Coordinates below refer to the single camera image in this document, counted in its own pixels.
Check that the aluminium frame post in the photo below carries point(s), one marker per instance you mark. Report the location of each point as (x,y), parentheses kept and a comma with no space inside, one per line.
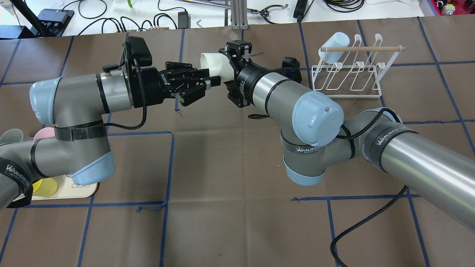
(239,18)

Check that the pink plastic cup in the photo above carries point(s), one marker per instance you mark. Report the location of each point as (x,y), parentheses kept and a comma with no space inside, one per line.
(46,132)

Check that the grabber reaching tool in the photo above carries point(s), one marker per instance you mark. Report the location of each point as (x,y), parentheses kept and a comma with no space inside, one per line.
(263,13)

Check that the white plastic cup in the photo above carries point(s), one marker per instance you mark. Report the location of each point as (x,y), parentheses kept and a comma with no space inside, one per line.
(218,65)

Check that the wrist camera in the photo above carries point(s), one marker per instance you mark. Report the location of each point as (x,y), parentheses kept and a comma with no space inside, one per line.
(291,69)
(135,50)

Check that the cream plastic tray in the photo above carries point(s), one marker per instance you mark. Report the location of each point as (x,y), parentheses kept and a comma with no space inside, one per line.
(68,190)

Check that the white wire cup rack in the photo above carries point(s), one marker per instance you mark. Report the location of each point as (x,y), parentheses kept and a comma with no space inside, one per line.
(358,72)

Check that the light blue plastic cup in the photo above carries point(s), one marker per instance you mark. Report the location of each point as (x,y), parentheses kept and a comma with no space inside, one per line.
(339,39)

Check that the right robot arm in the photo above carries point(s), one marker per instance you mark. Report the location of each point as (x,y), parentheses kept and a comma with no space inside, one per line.
(315,136)

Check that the grey plastic cup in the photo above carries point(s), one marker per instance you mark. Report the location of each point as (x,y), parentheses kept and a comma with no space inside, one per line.
(11,136)

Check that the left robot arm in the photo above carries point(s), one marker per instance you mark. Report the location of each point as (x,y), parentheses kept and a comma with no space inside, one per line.
(80,109)

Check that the black power adapter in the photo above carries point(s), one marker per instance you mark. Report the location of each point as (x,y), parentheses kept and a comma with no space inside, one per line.
(183,20)

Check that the yellow plastic cup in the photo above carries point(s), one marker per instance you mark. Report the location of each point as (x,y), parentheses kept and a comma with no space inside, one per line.
(45,187)

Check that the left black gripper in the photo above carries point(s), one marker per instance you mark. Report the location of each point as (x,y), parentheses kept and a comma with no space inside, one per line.
(147,84)

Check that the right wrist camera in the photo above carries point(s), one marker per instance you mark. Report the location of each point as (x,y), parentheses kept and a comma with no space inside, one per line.
(291,69)

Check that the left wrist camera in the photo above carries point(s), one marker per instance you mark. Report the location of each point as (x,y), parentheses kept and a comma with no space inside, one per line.
(135,50)

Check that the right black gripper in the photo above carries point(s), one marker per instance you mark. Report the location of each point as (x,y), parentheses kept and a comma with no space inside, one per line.
(245,80)

